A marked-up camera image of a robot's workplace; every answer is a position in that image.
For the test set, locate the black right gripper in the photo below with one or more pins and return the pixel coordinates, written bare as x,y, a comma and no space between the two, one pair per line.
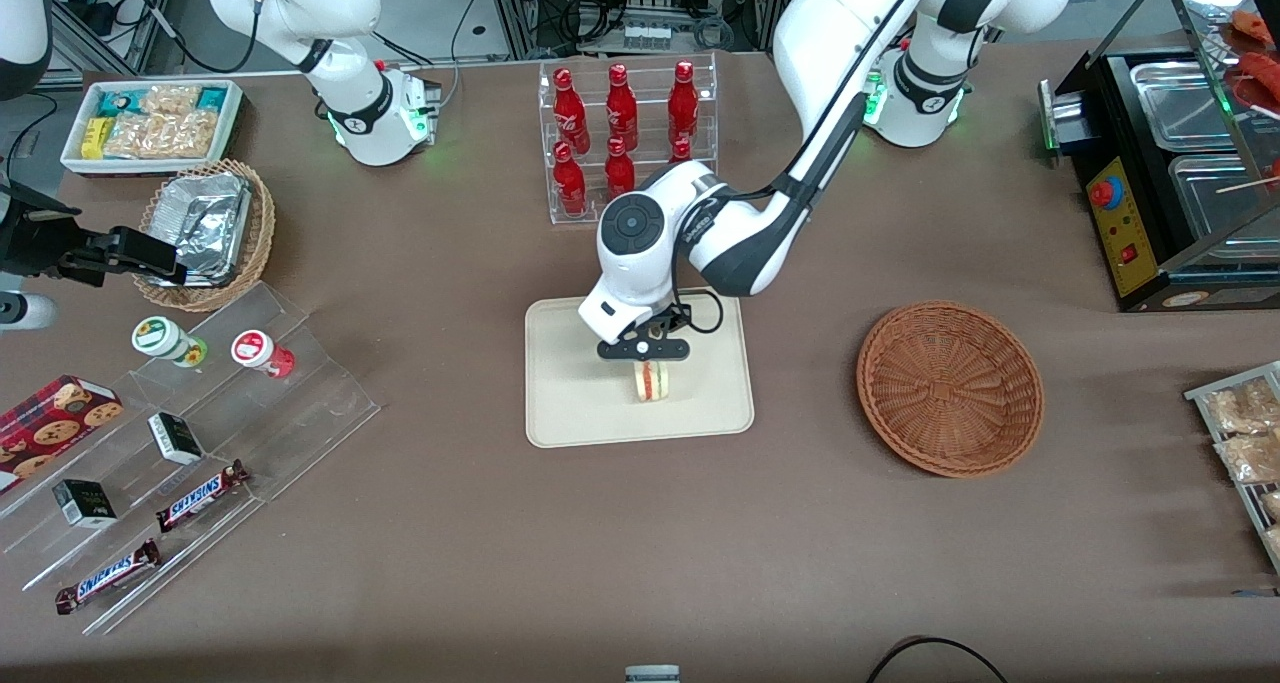
42,241

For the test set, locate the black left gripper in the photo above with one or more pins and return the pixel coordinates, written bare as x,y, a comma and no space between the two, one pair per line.
675,319

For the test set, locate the triangular sandwich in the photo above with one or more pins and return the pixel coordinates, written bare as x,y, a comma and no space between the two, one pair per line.
652,383

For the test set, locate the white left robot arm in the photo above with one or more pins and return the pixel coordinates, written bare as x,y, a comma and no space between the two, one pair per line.
830,23

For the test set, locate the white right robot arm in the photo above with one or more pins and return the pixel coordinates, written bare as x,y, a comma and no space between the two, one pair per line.
340,3

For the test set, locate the silver foil tray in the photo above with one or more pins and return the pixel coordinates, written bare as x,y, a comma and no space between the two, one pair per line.
205,223

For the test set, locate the beige plastic tray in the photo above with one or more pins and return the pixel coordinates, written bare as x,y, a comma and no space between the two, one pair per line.
560,403

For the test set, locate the light wicker basket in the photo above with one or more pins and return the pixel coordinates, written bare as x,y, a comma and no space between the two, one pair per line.
262,233

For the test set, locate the round brown wicker basket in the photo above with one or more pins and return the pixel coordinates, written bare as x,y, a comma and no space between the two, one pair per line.
950,393

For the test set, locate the green lid cup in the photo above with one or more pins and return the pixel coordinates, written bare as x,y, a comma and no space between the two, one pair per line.
165,339

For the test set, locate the clear bag of crackers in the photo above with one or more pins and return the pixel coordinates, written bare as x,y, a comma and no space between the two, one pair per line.
165,135

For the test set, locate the yellow snack packet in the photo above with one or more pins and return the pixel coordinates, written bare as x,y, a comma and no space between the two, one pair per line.
94,138

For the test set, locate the red lid cup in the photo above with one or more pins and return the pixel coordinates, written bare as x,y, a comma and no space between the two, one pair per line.
258,351

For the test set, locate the white plastic snack bin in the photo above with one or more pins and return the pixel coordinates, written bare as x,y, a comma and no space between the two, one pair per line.
235,128

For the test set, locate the teal snack packet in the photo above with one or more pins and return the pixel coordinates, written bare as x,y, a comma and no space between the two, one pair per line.
116,101
212,98

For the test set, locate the clear acrylic bottle rack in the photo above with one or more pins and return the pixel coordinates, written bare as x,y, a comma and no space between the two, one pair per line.
590,213

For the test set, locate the small black box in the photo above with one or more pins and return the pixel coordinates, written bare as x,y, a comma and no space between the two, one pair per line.
84,504
176,439

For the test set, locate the red plaid cookie box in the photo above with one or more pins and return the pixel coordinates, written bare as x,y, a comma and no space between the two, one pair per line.
50,428

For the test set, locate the red cola bottle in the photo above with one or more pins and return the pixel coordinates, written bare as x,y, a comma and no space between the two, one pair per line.
571,113
569,183
621,108
681,150
683,103
619,168

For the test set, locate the clear acrylic stepped display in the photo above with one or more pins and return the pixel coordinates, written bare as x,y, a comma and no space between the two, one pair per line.
300,413

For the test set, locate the snickers chocolate bar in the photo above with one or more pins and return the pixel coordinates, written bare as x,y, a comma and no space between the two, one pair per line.
105,576
200,496

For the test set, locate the small grey object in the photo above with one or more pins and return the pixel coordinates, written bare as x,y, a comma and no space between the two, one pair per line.
652,674

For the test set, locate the white power strip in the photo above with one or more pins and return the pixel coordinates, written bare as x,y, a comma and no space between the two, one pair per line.
647,36

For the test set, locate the red emergency button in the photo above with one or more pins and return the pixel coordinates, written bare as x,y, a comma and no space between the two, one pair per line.
1106,193

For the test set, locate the black food warmer machine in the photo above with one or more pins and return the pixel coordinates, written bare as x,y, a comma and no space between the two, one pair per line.
1150,273

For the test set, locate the steel warmer pan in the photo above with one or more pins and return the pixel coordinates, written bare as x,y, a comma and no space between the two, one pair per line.
1180,103
1215,198

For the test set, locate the clear bag of pastry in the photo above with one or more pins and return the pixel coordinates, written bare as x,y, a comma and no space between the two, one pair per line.
1250,458
1245,408

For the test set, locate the red sausage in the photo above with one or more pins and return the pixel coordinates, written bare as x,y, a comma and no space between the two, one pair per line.
1262,73
1255,28

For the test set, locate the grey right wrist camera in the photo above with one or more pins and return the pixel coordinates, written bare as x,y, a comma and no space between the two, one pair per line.
25,312

